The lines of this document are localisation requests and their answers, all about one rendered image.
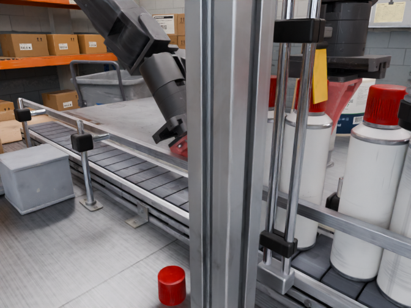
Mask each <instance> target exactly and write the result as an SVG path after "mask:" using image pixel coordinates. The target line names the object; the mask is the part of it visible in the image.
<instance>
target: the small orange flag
mask: <svg viewBox="0 0 411 308"><path fill-rule="evenodd" d="M327 48H328V42H327V41H323V42H322V43H317V45H316V55H315V61H314V71H313V104H316V103H320V102H322V101H325V100H328V94H327V54H326V49H327Z"/></svg>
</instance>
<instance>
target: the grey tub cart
mask: <svg viewBox="0 0 411 308"><path fill-rule="evenodd" d="M73 64H113V65H115V67H116V70H111V71H105V72H101V73H95V74H91V75H85V76H78V77H76V76H75V72H74V69H73ZM70 71H71V74H72V78H71V79H70V81H71V83H73V84H74V86H75V89H76V92H77V94H78V98H79V100H78V106H80V108H85V107H90V106H96V105H104V104H108V103H116V102H120V101H128V100H135V99H140V98H147V97H153V96H152V94H151V92H150V90H149V88H148V86H147V84H146V82H145V80H144V79H143V77H142V76H130V74H129V72H128V71H127V70H120V68H119V65H118V64H117V63H116V62H115V61H112V60H72V61H71V62H70Z"/></svg>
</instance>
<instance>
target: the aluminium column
mask: <svg viewBox="0 0 411 308"><path fill-rule="evenodd" d="M184 2H185V60H186V90H187V147H188V204H189V234H190V292H191V308H254V302H255V292H256V275H257V258H258V249H259V232H260V223H261V205H262V189H263V179H264V162H265V145H266V135H267V119H268V101H269V92H270V75H271V66H272V49H273V31H274V22H275V6H276V0H184Z"/></svg>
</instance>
